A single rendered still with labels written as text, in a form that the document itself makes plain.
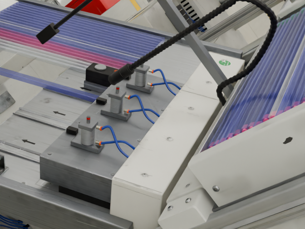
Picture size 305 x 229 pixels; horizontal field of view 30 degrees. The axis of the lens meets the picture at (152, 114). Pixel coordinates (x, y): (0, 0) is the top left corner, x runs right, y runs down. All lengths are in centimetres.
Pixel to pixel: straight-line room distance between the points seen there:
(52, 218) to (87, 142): 13
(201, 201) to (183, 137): 22
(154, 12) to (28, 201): 160
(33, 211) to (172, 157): 23
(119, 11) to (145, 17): 107
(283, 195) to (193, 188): 14
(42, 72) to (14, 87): 21
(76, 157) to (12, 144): 17
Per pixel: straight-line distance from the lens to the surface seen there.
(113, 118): 100
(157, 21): 240
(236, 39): 292
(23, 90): 258
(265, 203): 69
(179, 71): 131
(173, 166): 87
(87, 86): 120
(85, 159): 90
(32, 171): 98
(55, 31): 109
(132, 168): 86
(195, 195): 75
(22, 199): 93
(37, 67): 270
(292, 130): 66
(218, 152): 70
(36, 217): 94
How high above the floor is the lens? 180
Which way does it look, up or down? 35 degrees down
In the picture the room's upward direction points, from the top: 60 degrees clockwise
